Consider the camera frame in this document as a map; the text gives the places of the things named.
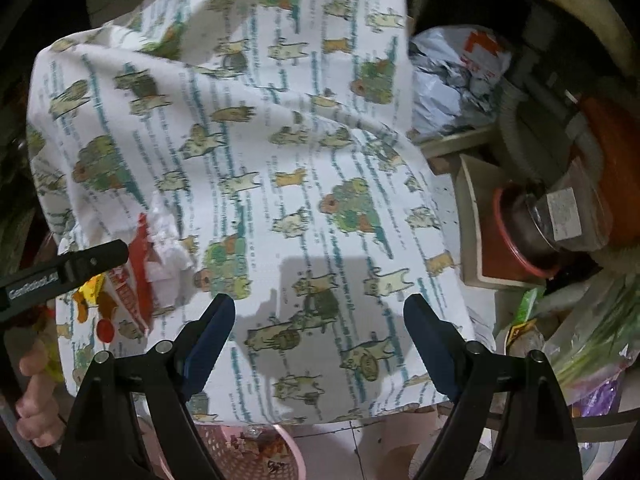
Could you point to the plastic bag of green onions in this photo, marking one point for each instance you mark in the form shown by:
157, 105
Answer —
600, 330

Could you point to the yellow snack wrapper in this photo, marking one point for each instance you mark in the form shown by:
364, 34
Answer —
91, 290

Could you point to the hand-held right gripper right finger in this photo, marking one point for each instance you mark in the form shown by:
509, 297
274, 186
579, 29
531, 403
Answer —
430, 347

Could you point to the orange brown snack packet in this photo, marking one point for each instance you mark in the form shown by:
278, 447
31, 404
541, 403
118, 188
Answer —
265, 450

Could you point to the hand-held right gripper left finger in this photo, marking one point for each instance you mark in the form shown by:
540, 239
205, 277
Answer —
207, 345

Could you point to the purple plastic bag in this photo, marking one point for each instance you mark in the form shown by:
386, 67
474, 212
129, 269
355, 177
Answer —
597, 397

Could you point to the cat printed white cloth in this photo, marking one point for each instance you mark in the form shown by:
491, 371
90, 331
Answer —
300, 135

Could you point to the beige square tray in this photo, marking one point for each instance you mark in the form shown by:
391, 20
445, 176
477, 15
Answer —
472, 220

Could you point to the glass jar with white label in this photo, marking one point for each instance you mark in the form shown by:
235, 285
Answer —
560, 217

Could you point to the pink perforated plastic basket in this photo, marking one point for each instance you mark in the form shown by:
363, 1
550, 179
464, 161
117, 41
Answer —
290, 460

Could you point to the white tissue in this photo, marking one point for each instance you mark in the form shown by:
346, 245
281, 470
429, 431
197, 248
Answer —
167, 240

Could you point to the person's left hand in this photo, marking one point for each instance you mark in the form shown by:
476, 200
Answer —
35, 395

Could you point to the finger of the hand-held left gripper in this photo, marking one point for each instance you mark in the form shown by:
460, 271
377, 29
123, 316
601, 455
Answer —
97, 260

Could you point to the green snack wrapper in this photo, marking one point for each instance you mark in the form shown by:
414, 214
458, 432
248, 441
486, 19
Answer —
527, 307

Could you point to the red rimmed bowl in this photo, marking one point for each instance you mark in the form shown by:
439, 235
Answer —
510, 250

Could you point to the white plastic bag red print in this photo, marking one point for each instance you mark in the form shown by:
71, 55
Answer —
450, 80

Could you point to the orange plastic container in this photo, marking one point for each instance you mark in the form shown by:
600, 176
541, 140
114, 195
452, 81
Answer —
617, 160

